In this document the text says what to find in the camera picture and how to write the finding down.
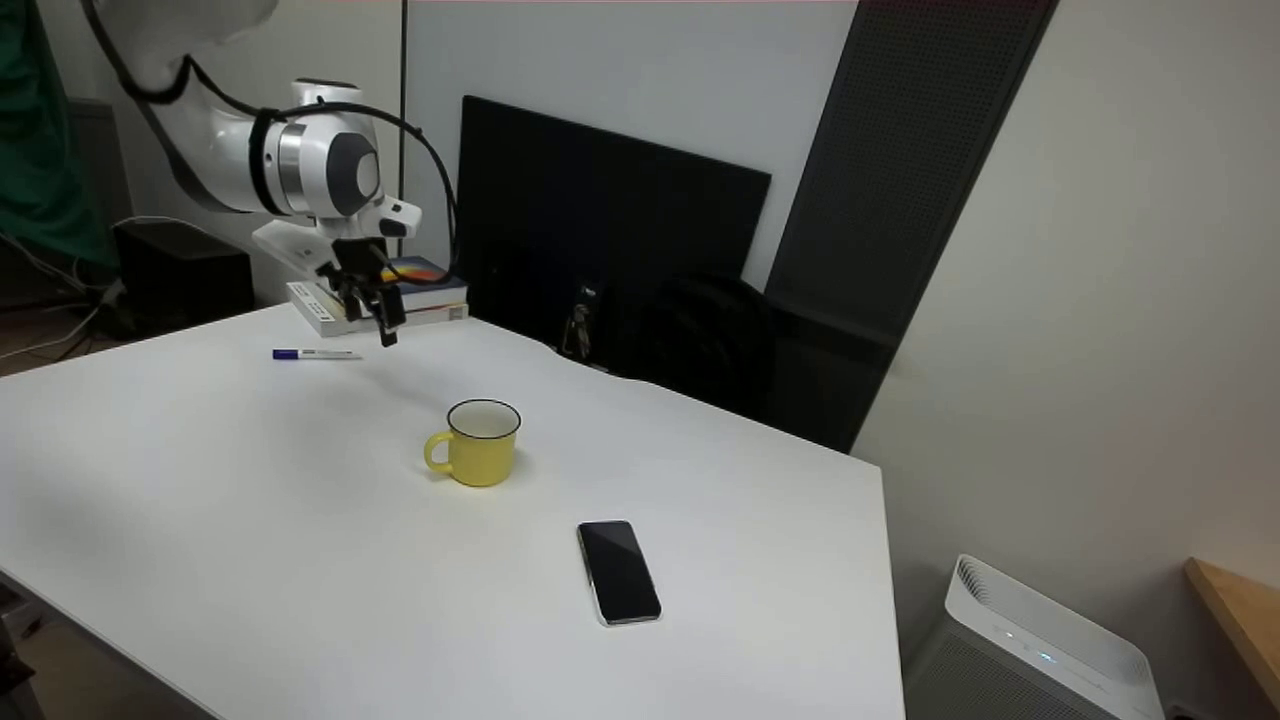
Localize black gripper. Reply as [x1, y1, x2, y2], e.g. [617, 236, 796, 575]
[317, 231, 407, 351]

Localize blue capped white marker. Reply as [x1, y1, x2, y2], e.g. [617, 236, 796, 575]
[269, 344, 364, 366]

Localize yellow enamel mug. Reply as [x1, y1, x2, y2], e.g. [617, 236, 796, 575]
[421, 396, 529, 490]

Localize black box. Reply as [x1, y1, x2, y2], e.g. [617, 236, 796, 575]
[111, 215, 261, 335]

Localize small dark bottle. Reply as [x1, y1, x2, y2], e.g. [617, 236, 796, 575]
[556, 278, 605, 366]

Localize black flat monitor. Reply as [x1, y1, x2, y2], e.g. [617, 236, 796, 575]
[454, 91, 777, 366]

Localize green cloth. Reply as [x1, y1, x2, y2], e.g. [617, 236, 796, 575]
[0, 0, 119, 277]

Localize black smartphone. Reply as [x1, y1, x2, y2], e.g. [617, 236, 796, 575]
[574, 515, 666, 628]

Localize black chair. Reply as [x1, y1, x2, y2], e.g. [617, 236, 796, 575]
[605, 270, 897, 456]

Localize dark grey leaning panel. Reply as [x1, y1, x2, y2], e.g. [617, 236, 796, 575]
[761, 0, 1062, 456]

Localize grey plastic bin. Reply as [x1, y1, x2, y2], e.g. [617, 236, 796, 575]
[903, 551, 1171, 720]

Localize wooden side table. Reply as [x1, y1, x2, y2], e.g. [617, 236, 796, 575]
[1181, 554, 1280, 712]

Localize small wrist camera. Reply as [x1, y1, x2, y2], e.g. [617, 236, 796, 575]
[376, 195, 425, 243]

